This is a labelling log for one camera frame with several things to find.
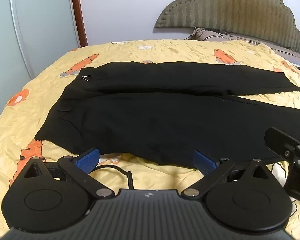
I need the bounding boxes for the olive padded headboard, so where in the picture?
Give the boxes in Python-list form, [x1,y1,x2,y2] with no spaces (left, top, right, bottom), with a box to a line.
[154,0,300,55]

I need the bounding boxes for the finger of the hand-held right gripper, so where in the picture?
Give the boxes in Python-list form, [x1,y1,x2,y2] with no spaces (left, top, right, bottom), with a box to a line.
[284,158,300,201]
[264,127,300,161]

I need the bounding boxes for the frosted glass flower door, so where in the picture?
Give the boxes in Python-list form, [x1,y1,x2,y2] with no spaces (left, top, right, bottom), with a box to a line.
[0,0,81,112]

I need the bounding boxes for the black cable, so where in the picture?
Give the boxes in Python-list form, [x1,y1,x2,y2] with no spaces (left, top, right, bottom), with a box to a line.
[90,164,135,190]

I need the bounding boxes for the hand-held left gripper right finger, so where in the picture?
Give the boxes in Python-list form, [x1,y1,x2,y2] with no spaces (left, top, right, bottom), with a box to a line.
[181,150,274,200]

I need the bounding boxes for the brown wooden door frame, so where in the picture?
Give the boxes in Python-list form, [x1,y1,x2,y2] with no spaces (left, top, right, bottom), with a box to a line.
[69,0,88,48]

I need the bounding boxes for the yellow carrot print bed sheet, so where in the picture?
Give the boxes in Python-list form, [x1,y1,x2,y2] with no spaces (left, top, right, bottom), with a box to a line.
[0,39,300,240]

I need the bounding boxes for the beige patterned pillow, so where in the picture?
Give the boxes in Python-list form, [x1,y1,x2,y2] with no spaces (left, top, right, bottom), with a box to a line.
[185,27,264,46]

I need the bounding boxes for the grey mattress sheet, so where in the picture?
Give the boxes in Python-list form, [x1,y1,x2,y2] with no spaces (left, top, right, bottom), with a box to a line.
[262,42,300,61]

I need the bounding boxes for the black pants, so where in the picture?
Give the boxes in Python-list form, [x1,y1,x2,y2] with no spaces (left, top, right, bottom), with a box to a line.
[34,60,300,169]

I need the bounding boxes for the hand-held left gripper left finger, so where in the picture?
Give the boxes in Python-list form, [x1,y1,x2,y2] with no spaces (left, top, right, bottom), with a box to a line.
[22,148,117,200]

